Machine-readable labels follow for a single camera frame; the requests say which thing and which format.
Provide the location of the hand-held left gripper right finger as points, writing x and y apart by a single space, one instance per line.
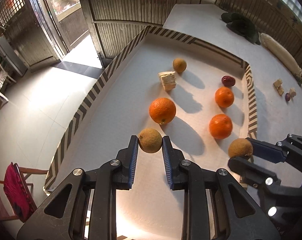
166 162

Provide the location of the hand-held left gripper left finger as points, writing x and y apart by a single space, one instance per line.
134 160

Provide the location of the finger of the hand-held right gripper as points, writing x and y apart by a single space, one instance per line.
251 172
268 151

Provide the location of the brown longan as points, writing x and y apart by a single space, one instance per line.
179 65
240 148
150 140

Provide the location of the large orange with stem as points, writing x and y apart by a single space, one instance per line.
162 110

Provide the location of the medium orange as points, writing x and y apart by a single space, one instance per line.
220 126

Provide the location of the small orange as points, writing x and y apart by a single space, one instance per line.
224 97

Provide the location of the striped cardboard box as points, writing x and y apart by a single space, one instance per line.
130 80

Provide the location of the red date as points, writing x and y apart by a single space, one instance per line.
228 80
287 96

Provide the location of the large nougat block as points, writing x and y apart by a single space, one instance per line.
168 80

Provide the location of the lone nougat block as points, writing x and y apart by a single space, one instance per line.
293 92

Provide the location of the wrapped white radish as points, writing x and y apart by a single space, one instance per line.
278 50

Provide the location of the red cushion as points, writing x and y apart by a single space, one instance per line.
15 192

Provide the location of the green leafy vegetable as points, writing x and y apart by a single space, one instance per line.
241 26

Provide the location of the wooden chair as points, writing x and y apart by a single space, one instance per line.
0 195

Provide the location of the wooden slatted partition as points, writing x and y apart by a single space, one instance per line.
141 2

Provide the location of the wooden lattice door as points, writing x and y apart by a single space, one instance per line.
28 30

